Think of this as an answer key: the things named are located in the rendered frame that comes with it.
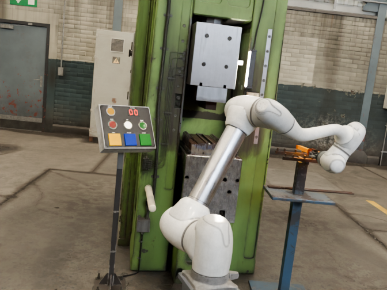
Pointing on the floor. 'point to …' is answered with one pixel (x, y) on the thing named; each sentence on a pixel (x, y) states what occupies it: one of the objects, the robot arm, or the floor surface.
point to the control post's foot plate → (101, 283)
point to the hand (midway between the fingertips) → (313, 152)
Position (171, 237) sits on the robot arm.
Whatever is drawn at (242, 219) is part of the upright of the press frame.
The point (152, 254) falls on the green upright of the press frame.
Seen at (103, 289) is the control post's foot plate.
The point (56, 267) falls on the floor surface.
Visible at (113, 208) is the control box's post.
